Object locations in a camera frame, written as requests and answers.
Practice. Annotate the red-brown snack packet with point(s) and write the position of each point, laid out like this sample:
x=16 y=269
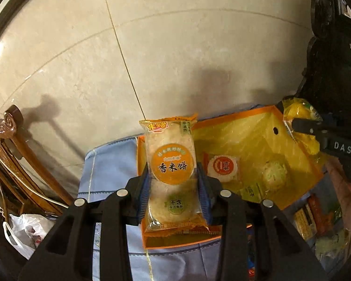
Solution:
x=321 y=214

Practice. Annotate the small orange snack packet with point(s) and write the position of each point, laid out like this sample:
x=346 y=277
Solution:
x=304 y=223

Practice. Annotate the pale green snack packet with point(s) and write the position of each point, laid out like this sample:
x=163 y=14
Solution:
x=333 y=244

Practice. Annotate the dark carved wooden furniture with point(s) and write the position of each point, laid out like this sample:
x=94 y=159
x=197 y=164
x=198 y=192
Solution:
x=336 y=49

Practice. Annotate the white plastic bag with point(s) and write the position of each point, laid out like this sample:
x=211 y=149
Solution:
x=26 y=231

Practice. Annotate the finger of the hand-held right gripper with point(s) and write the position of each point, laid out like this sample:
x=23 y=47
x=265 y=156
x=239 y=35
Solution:
x=280 y=106
x=308 y=126

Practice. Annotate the orange cardboard box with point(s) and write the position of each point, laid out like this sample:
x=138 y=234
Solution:
x=251 y=140

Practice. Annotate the carved brown wooden chair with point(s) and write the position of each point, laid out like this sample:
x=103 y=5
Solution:
x=14 y=152

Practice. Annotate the plain yellow snack packet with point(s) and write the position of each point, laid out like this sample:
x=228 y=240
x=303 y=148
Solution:
x=301 y=112

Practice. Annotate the green white pastry packet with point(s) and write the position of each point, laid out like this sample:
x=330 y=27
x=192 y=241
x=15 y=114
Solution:
x=275 y=175

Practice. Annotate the orange rice cracker packet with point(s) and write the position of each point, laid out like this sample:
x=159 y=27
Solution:
x=169 y=164

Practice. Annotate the dark framed picture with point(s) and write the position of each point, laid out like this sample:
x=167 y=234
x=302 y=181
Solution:
x=8 y=3

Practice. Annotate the round white red pastry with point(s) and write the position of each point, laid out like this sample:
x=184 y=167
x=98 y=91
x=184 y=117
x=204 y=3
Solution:
x=223 y=166

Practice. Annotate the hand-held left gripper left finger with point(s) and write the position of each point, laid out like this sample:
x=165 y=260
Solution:
x=143 y=193

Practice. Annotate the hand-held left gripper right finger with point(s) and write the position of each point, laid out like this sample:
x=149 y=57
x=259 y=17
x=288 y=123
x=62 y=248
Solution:
x=203 y=194

